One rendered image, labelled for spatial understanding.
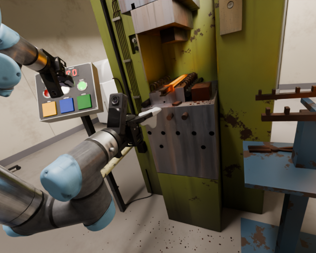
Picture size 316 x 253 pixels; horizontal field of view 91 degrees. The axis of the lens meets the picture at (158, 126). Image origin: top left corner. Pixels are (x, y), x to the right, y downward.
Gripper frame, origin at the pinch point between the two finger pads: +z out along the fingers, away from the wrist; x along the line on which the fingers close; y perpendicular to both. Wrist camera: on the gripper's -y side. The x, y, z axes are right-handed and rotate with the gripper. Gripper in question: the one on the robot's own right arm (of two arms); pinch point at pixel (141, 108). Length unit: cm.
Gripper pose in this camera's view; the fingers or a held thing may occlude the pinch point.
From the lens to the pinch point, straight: 56.3
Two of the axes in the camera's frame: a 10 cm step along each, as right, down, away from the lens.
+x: 9.1, -0.1, -4.2
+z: 3.7, -4.4, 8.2
